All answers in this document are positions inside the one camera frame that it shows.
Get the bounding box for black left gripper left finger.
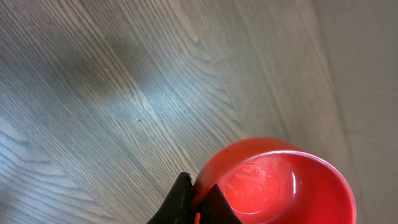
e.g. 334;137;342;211
147;172;195;224

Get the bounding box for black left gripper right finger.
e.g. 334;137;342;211
198;184;242;224

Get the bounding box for red measuring scoop blue handle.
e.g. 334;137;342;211
191;138;358;224

